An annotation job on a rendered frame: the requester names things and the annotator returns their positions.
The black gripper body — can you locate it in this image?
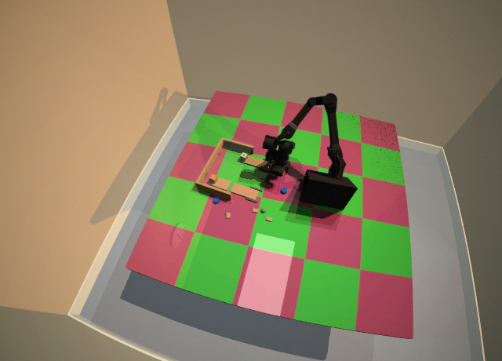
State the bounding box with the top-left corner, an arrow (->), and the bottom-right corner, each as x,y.
271,148 -> 293,177

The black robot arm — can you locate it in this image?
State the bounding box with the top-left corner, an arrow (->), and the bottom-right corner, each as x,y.
263,93 -> 346,181

